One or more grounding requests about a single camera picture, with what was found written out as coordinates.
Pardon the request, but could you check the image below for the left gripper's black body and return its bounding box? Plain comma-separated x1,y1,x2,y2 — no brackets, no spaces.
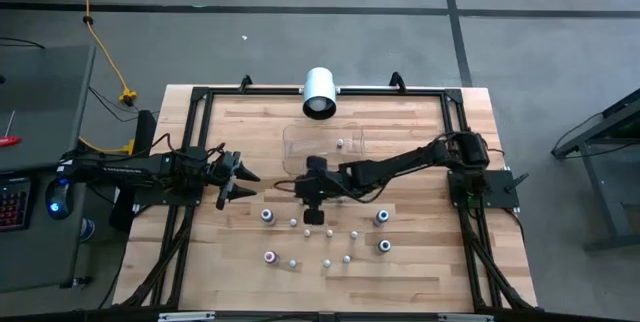
204,150,242,211

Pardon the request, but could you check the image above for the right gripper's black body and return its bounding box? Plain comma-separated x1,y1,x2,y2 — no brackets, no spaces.
294,156,344,226

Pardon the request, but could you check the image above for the clear plastic bin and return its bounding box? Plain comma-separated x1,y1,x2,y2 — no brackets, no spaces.
281,122,366,178

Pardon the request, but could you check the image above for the black stand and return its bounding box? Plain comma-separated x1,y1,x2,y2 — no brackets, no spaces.
108,109,159,234

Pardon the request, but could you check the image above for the blue white round object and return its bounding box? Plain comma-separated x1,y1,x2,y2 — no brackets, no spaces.
79,217,97,243

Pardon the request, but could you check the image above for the black computer mouse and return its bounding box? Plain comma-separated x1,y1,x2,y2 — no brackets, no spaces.
44,177,75,222

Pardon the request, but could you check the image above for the gray desk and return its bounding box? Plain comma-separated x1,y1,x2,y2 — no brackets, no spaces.
0,44,97,293

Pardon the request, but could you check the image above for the black keyboard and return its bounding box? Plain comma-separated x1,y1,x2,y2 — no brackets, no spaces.
0,176,34,233

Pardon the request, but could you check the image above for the gray metal side table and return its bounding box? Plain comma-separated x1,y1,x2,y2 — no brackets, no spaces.
549,86,640,253

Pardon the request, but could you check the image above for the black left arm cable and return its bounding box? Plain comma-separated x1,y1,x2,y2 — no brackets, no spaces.
130,132,227,164

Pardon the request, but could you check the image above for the short yellow cable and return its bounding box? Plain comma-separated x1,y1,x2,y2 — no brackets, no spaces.
78,135,137,156

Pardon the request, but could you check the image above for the long yellow extension cable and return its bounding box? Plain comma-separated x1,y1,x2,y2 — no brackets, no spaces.
67,0,139,108

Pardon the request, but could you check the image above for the black floor cable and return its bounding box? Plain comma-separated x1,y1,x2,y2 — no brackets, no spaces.
87,85,161,124

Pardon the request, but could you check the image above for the silver metal bracket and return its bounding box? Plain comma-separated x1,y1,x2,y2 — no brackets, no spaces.
157,311,217,322
437,313,496,322

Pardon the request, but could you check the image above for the black desk cable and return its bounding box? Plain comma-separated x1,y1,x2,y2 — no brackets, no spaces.
0,36,47,51

